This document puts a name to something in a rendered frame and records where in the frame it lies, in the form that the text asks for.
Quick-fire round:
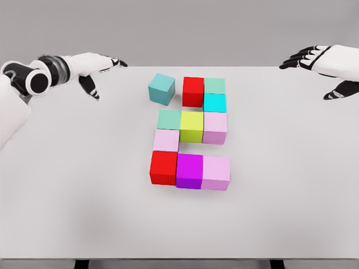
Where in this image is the pale pink cube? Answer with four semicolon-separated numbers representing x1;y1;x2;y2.
201;155;231;192
202;112;228;146
153;128;180;154

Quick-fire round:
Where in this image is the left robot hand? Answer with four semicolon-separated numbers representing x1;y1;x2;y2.
70;52;128;101

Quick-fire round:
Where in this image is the mint green cube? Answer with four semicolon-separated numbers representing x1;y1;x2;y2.
157;109;182;131
204;77;227;95

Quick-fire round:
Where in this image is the cyan cube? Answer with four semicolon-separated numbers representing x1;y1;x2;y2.
202;93;227;114

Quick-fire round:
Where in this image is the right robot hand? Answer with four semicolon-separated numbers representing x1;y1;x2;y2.
279;44;359;101

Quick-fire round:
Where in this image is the yellow-green cube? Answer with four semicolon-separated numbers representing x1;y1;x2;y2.
179;110;205;144

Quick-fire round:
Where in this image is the magenta cube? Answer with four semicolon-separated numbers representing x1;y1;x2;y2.
176;153;204;190

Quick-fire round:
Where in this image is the teal cube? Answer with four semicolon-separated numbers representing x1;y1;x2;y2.
148;73;176;106

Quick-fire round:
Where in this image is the red cube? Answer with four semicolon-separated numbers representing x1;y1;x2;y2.
182;76;205;108
149;151;178;187

